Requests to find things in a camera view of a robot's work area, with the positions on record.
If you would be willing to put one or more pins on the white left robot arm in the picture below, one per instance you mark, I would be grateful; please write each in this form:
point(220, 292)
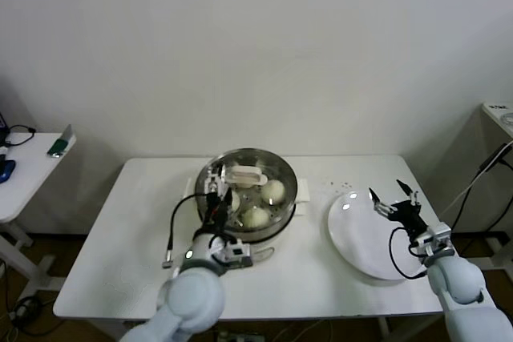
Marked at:
point(192, 298)

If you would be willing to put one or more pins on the green and silver object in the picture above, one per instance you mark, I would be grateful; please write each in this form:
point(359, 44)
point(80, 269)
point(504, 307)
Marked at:
point(61, 142)

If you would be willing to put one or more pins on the blue object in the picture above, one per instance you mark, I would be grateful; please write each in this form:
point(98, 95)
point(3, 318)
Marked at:
point(6, 170)

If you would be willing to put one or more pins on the white steamed baozi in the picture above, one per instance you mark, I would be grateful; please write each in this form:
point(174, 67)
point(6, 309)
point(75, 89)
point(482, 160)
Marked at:
point(235, 202)
point(273, 191)
point(255, 218)

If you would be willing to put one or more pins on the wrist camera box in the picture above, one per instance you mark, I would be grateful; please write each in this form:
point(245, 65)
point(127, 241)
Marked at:
point(437, 238)
point(236, 254)

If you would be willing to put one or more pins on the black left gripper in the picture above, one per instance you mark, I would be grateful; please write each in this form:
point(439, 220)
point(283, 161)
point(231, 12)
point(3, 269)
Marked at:
point(215, 216)

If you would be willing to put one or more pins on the brown crumbs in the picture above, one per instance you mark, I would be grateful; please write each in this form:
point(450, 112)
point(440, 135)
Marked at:
point(344, 186)

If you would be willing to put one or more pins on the white electric cooker base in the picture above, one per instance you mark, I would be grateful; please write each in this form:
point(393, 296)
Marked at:
point(276, 240)

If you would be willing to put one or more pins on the white round plate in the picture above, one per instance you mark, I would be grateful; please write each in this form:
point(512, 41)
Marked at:
point(352, 238)

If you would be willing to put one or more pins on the white cabinet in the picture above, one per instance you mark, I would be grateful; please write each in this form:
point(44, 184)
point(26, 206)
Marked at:
point(495, 125)

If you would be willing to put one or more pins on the power strip on floor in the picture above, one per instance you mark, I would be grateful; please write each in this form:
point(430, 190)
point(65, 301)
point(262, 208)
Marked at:
point(242, 336)

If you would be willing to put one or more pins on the glass pot lid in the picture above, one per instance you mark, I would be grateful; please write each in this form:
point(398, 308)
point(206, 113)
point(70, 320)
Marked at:
point(248, 177)

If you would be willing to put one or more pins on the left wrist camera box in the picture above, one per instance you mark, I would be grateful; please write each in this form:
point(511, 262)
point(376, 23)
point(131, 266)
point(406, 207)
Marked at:
point(236, 254)

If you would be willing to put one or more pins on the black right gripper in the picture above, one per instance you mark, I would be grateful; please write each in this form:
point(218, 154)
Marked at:
point(409, 217)

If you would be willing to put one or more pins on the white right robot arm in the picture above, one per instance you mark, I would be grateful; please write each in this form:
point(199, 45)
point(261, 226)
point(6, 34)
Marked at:
point(457, 282)

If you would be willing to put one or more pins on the dark device with blue screen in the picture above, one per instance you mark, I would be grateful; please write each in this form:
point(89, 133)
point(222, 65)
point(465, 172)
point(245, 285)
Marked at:
point(2, 121)

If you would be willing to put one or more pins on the steel steamer basket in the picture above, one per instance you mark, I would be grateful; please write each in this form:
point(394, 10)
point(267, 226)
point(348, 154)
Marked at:
point(292, 198)

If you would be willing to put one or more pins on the white side table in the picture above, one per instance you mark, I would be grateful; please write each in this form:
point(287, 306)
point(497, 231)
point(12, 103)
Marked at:
point(32, 166)

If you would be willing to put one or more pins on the white floor stand frame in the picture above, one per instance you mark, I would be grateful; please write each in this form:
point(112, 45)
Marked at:
point(495, 254)

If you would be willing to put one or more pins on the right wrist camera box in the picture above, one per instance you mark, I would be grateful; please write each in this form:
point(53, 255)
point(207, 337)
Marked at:
point(437, 238)

